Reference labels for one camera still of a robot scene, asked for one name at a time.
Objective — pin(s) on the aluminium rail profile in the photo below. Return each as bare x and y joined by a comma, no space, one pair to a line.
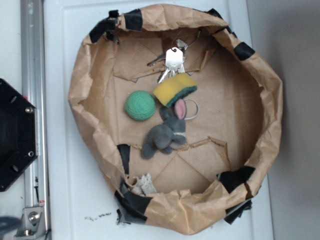
36,179

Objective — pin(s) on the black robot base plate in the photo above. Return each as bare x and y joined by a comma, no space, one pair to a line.
17,135

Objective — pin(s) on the green foam ball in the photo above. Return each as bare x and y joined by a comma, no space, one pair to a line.
140,105

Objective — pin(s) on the brown paper bag bin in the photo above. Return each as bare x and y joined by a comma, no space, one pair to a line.
231,144

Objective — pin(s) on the metal corner bracket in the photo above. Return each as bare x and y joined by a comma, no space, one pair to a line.
33,225

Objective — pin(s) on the grey plush bunny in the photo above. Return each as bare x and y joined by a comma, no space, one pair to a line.
169,135

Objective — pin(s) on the silver key bunch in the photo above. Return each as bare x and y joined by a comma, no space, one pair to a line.
173,58

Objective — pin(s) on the yellow green sponge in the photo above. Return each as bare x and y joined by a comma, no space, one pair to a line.
174,88

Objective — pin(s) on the white crumpled paper scrap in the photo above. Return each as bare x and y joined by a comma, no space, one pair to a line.
144,186

